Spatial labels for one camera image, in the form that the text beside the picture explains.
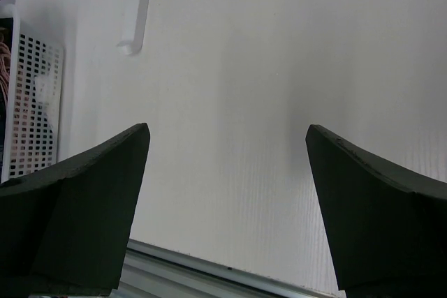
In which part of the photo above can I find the white clothes rack with rail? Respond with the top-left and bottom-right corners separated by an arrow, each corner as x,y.
117,0 -> 149,56

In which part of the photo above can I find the white perforated laundry basket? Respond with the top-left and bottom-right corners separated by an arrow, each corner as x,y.
1,4 -> 64,181

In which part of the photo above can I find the pink garment in basket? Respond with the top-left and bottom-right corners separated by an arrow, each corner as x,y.
0,27 -> 11,104

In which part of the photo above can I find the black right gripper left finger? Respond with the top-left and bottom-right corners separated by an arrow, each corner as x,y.
1,123 -> 150,295

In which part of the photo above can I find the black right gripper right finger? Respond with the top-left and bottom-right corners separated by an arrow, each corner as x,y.
305,125 -> 446,292

